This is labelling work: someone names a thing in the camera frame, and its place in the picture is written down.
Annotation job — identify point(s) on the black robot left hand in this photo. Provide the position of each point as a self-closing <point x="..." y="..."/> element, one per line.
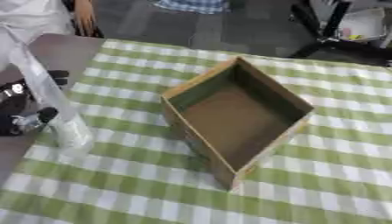
<point x="11" y="100"/>

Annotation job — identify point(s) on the clear plastic bottle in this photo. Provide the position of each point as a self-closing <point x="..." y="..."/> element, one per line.
<point x="70" y="132"/>

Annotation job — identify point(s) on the tan cardboard box green inside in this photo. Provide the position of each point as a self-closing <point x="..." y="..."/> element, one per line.
<point x="240" y="116"/>

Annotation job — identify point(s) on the person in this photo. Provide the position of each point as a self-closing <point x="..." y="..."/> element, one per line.
<point x="193" y="5"/>

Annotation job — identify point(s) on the black stand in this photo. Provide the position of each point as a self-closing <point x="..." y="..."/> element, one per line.
<point x="326" y="43"/>

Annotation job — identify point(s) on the white container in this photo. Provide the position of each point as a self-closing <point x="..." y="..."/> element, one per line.
<point x="363" y="24"/>

